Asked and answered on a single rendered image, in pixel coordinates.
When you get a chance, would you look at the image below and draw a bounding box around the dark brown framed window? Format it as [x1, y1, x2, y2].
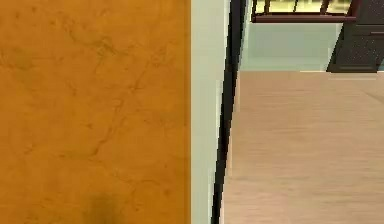
[250, 0, 363, 24]

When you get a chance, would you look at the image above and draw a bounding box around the black speckled cabinet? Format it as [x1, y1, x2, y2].
[325, 0, 384, 74]

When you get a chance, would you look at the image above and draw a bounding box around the orange wooden room door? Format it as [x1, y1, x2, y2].
[0, 0, 192, 224]

